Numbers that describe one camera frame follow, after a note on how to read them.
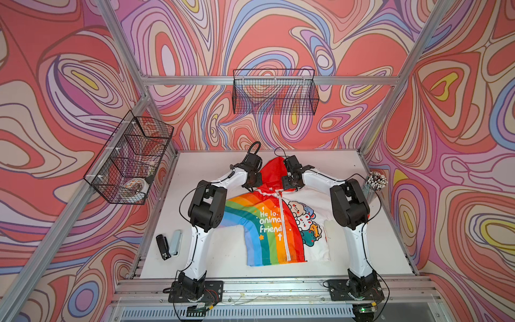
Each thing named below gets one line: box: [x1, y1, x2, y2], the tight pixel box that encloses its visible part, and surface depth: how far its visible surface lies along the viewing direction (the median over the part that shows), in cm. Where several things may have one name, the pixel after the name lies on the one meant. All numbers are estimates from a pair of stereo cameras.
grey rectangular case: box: [168, 229, 184, 257], surface depth 85 cm
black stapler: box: [155, 234, 171, 261], surface depth 83 cm
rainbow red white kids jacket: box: [219, 156, 335, 267], surface depth 91 cm
